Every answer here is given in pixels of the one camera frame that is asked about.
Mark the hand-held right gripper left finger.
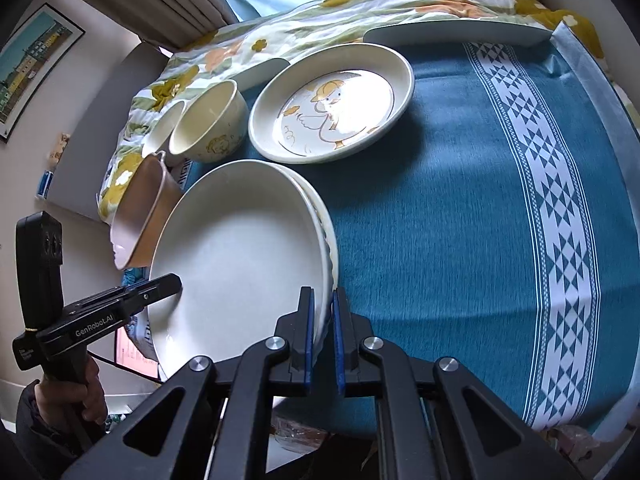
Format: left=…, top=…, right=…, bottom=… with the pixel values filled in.
left=60, top=286, right=317, bottom=480

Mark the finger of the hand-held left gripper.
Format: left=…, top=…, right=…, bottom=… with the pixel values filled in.
left=62, top=273, right=183, bottom=322

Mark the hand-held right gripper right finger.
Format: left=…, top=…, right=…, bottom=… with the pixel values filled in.
left=332, top=287, right=587, bottom=480

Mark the white plate with patterned underside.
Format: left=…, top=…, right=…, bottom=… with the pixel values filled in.
left=280, top=162, right=341, bottom=346

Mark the pink handled bowl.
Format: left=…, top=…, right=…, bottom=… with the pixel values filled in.
left=109, top=151, right=186, bottom=271

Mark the large white plate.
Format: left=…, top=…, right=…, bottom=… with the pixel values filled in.
left=146, top=159, right=333, bottom=378

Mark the small white bowl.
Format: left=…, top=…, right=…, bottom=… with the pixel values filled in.
left=141, top=100, right=187, bottom=161

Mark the cream printed bowl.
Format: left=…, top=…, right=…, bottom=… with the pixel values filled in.
left=168, top=80, right=249, bottom=163

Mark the duck print plate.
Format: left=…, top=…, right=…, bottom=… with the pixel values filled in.
left=248, top=42, right=416, bottom=165

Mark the person's left hand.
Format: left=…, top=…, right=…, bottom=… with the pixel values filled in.
left=34, top=352, right=108, bottom=436

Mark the pink paper sheet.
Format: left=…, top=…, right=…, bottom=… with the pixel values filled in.
left=114, top=327, right=162, bottom=383

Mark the clear plastic bag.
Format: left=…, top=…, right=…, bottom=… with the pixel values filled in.
left=270, top=417, right=333, bottom=461

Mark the blue patterned tablecloth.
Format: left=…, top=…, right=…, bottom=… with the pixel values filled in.
left=165, top=25, right=631, bottom=436

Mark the white rectangular plate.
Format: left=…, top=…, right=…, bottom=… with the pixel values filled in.
left=235, top=57, right=291, bottom=92

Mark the floral blanket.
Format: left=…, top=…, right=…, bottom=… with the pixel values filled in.
left=97, top=0, right=640, bottom=226

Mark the framed wall picture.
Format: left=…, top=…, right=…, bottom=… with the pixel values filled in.
left=0, top=2, right=86, bottom=143

